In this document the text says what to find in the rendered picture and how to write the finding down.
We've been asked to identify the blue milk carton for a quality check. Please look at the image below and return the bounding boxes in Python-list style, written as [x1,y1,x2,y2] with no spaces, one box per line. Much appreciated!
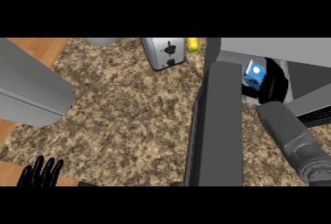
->
[243,59,266,92]

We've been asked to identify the yellow green corn cob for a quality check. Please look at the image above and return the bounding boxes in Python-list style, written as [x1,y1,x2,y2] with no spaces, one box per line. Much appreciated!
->
[185,37,203,54]

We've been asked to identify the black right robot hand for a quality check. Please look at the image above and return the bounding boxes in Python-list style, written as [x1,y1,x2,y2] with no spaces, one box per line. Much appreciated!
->
[241,57,290,105]

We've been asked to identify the dark grey microwave door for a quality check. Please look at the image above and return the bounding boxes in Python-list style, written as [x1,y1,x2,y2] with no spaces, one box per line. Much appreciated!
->
[184,60,246,187]

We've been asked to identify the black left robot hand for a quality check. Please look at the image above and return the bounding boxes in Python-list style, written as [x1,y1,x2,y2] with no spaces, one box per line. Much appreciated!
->
[15,155,67,187]

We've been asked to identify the grey microwave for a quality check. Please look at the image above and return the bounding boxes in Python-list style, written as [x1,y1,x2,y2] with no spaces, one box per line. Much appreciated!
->
[204,37,331,129]

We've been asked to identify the silver toaster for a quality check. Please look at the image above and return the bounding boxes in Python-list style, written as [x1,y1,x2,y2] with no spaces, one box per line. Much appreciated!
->
[139,37,188,72]

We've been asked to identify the grey round container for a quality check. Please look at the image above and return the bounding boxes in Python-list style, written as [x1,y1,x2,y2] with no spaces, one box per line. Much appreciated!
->
[85,37,123,47]

